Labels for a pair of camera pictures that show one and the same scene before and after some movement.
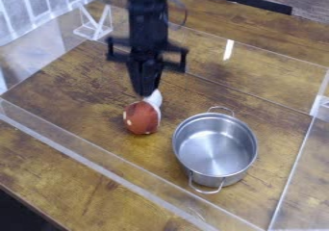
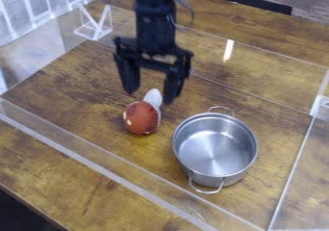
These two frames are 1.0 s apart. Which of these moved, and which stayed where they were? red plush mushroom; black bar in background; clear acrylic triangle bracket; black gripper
Moved: black gripper
Stayed: red plush mushroom; black bar in background; clear acrylic triangle bracket
